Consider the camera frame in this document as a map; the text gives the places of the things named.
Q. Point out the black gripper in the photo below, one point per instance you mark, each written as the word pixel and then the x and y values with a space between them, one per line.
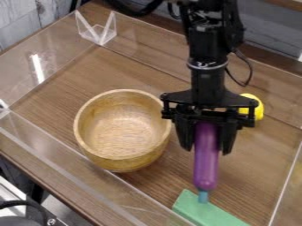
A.
pixel 209 102

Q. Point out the purple toy eggplant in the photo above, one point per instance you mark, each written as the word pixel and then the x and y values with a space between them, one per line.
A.
pixel 206 160

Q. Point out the brown wooden bowl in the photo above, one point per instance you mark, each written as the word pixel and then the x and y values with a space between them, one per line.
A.
pixel 120 131

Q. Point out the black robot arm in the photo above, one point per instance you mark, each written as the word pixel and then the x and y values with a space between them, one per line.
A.
pixel 214 33

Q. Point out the green block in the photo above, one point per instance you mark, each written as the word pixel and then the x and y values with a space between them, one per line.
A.
pixel 203 214

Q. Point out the clear acrylic enclosure wall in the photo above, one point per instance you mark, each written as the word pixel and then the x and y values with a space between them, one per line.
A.
pixel 56 70

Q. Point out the clear acrylic corner bracket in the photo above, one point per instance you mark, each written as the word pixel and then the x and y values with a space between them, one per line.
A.
pixel 98 34

